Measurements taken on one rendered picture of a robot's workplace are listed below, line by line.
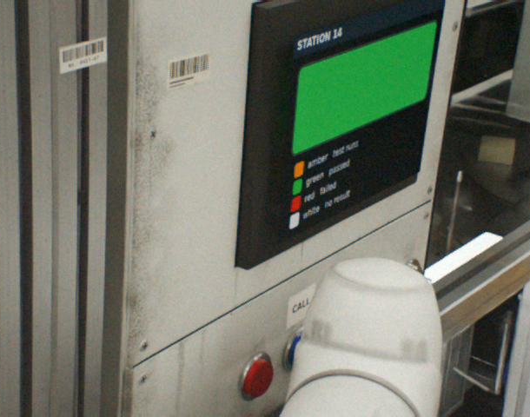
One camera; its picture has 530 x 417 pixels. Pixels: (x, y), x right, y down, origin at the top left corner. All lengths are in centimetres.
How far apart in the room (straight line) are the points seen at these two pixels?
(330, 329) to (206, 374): 12
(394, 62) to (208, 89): 21
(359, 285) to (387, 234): 25
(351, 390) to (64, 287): 20
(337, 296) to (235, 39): 19
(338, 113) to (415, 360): 19
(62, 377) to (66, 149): 16
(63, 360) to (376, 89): 33
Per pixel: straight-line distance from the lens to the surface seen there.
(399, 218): 108
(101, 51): 71
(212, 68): 78
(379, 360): 82
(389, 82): 94
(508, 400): 166
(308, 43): 83
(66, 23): 69
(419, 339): 83
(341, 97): 88
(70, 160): 72
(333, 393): 78
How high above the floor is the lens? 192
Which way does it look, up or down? 24 degrees down
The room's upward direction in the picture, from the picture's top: 5 degrees clockwise
